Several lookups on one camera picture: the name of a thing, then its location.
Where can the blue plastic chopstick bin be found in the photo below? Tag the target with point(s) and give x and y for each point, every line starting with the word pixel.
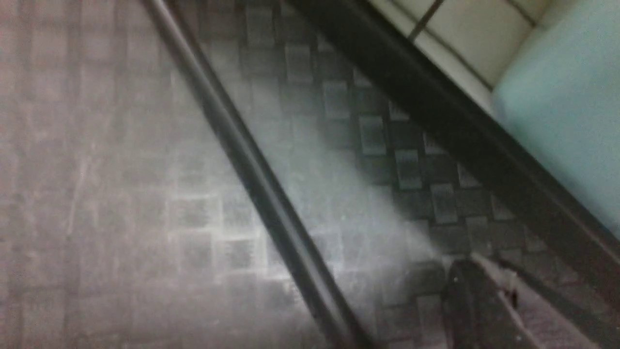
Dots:
pixel 560 99

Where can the black plastic serving tray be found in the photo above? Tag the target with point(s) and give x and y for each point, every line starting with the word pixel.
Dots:
pixel 123 225

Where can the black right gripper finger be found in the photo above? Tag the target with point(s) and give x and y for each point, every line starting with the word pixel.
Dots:
pixel 480 305

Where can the black chopstick gold band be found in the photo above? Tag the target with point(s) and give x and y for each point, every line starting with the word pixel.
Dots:
pixel 299 253

